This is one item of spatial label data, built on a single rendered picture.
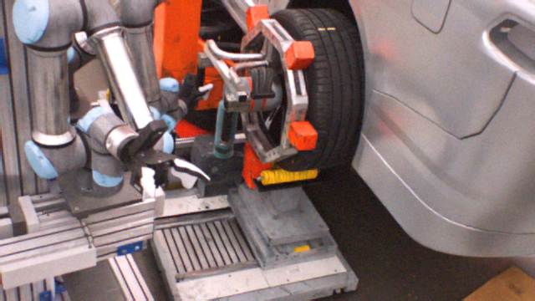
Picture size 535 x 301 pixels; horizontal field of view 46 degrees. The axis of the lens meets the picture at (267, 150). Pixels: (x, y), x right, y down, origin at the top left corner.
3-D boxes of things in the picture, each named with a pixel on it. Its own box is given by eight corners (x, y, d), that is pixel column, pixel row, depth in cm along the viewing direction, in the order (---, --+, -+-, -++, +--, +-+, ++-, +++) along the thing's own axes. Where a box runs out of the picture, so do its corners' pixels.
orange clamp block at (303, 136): (304, 135, 236) (314, 149, 229) (286, 137, 233) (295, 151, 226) (308, 119, 232) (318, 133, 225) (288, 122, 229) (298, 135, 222)
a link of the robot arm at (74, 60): (32, 83, 220) (29, 48, 212) (54, 68, 230) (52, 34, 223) (62, 92, 217) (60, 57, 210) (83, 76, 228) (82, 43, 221)
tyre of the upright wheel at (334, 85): (388, 149, 228) (354, -20, 238) (331, 156, 219) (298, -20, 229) (311, 177, 289) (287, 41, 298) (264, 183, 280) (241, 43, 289)
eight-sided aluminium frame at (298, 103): (292, 186, 248) (317, 63, 218) (277, 187, 246) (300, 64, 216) (244, 114, 288) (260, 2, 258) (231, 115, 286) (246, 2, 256)
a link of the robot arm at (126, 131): (135, 123, 148) (105, 129, 143) (146, 132, 146) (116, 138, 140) (131, 150, 152) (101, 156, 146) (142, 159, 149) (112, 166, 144)
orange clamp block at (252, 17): (271, 26, 254) (267, 5, 255) (252, 26, 251) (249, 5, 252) (264, 32, 260) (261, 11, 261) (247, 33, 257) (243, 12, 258)
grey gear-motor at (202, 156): (274, 198, 320) (285, 142, 301) (196, 210, 304) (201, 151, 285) (262, 177, 334) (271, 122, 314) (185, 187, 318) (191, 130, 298)
